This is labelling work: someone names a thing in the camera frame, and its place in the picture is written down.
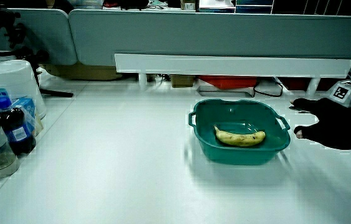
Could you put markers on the person's right hand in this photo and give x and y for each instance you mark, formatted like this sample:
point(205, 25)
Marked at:
point(337, 127)

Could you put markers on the yellow banana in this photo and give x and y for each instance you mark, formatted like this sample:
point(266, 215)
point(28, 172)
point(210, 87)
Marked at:
point(239, 138)

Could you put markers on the teal plastic plate basin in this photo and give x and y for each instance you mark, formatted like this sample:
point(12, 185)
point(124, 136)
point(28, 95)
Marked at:
point(213, 149)

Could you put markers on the dark red box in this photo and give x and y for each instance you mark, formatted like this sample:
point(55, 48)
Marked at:
point(293, 83)

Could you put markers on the white desk shelf riser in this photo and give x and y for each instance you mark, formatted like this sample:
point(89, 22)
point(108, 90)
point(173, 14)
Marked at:
point(225, 65)

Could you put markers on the dark blue background box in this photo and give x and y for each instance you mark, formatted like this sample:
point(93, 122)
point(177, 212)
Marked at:
point(254, 6)

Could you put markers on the small olive box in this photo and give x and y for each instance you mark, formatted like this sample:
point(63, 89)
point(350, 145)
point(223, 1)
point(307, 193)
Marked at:
point(182, 81)

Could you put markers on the wide grey partition panel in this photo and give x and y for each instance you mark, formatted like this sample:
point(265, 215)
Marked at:
point(194, 34)

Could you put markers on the white background box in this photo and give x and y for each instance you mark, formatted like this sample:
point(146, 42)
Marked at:
point(216, 5)

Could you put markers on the brown cardboard box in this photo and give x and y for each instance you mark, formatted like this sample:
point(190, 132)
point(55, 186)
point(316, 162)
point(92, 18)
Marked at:
point(82, 72)

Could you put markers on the rounded grey partition panel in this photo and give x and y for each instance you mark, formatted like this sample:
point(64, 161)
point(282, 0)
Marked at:
point(51, 34)

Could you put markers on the blue carton box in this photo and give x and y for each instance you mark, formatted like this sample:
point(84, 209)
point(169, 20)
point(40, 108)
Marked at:
point(27, 105)

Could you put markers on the dark soda bottle blue cap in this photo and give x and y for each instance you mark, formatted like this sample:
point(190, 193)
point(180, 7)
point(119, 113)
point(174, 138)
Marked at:
point(15, 124)

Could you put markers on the white plastic bucket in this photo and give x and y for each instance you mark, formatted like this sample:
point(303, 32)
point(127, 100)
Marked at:
point(13, 77)

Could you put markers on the black camera stand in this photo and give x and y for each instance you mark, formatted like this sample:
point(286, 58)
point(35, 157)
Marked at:
point(34, 57)

